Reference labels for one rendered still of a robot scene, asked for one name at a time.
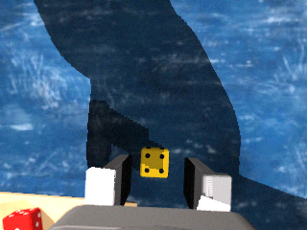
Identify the tan square mat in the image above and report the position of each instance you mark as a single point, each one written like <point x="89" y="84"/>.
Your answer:
<point x="51" y="207"/>

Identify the red die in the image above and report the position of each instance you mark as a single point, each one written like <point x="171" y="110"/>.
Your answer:
<point x="29" y="219"/>

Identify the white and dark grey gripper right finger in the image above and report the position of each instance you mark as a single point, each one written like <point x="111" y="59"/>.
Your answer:
<point x="204" y="189"/>

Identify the yellow die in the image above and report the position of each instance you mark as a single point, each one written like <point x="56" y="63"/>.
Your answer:
<point x="154" y="162"/>

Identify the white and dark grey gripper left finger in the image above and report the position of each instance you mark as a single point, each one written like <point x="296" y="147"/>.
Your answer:
<point x="109" y="185"/>

